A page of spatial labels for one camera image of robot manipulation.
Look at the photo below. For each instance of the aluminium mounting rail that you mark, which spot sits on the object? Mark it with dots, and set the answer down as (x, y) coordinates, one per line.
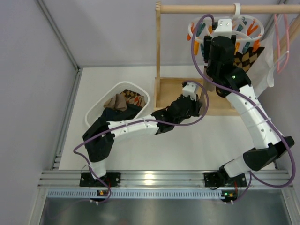
(156, 185)

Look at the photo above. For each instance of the white plastic laundry basket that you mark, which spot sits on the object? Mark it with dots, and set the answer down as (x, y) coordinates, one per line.
(97, 109)

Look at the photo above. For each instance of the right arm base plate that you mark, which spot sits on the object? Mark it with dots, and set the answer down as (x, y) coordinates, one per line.
(220, 180)

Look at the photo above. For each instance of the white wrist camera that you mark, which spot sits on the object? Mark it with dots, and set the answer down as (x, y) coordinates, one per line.
(224, 28)
(189, 90)

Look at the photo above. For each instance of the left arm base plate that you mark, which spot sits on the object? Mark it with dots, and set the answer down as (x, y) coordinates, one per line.
(111, 179)

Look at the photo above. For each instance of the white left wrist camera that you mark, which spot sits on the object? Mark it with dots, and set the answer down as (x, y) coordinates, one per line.
(189, 90)

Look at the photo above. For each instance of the white clip sock hanger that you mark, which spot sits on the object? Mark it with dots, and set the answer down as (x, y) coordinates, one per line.
(247, 29)

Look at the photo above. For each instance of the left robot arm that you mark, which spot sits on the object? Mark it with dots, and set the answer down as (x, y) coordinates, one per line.
(158, 122)

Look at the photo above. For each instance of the argyle socks in basket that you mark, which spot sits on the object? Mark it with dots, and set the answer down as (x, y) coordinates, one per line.
(133, 98)

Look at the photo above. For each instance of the tan brown sock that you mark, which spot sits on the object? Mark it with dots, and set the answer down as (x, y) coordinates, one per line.
(117, 102)

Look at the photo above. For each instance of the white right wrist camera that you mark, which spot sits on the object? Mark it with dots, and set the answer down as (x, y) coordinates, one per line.
(224, 28)

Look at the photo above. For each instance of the black sock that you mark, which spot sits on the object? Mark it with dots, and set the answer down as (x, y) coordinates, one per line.
(117, 115)

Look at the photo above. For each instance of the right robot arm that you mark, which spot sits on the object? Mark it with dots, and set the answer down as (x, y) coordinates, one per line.
(233, 83)

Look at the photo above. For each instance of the brown argyle sock left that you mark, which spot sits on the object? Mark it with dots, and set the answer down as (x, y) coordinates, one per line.
(247, 59)

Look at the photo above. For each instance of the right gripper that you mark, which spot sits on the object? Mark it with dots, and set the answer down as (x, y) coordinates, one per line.
(207, 40)

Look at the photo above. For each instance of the white cloth garment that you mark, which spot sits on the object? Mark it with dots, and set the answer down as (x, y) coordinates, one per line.
(261, 72)

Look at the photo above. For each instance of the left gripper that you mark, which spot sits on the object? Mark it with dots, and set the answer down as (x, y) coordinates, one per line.
(195, 103)

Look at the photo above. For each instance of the wooden clothes rack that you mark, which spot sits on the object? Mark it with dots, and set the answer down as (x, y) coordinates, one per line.
(168, 88)

